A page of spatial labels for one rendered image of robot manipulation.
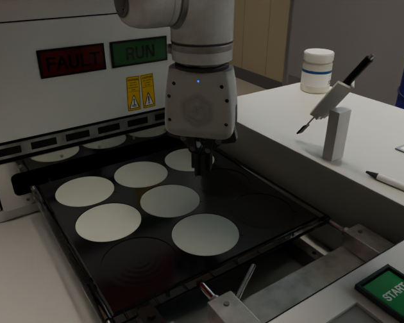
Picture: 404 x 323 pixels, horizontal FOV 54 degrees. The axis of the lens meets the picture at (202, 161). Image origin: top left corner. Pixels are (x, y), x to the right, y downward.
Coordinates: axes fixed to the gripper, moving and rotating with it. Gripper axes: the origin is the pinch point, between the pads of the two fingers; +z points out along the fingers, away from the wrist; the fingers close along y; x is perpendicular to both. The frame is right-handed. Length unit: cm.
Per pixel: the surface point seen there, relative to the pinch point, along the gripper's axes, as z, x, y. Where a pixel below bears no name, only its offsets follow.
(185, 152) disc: 8.1, 18.1, -8.4
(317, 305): 2.0, -23.1, 17.8
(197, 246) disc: 8.1, -10.4, 2.0
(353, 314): 2.4, -23.0, 21.3
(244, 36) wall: 51, 386, -53
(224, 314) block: 7.2, -22.0, 8.4
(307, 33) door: 33, 319, 12
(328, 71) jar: -4.0, 44.6, 19.2
